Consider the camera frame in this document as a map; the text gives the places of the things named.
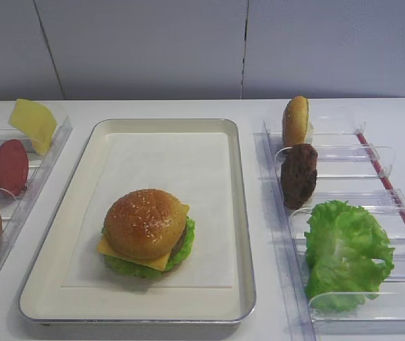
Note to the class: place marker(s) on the sesame top bun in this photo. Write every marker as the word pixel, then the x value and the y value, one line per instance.
pixel 150 196

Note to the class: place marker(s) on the white paper tray liner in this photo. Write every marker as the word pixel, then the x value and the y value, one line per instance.
pixel 193 167

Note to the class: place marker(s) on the clear acrylic left rack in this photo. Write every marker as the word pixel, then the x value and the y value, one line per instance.
pixel 15 210

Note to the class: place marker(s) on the red tomato slice in rack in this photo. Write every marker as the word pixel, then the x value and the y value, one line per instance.
pixel 13 166

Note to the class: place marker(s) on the clear acrylic rack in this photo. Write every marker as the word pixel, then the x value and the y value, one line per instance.
pixel 350 169
pixel 15 210

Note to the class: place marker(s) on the meat patty on burger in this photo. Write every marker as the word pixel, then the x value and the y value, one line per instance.
pixel 177 247

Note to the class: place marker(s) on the yellow cheese slice on burger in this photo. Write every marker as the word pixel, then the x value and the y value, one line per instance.
pixel 152 261

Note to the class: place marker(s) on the clear acrylic right rack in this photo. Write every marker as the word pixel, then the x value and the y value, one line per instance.
pixel 350 169

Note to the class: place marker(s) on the white metal tray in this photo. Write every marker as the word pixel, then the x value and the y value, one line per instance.
pixel 44 298

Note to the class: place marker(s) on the green lettuce leaf in rack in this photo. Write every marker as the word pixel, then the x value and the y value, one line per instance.
pixel 348 255

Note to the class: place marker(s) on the yellow cheese slice in rack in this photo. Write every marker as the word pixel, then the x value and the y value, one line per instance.
pixel 36 121

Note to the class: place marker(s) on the green lettuce on burger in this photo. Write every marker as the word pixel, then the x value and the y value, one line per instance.
pixel 127 268

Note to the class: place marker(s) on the brown meat patty in rack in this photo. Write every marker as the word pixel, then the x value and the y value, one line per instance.
pixel 299 175

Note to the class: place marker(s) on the spare bun in rack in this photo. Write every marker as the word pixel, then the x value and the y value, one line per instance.
pixel 295 121

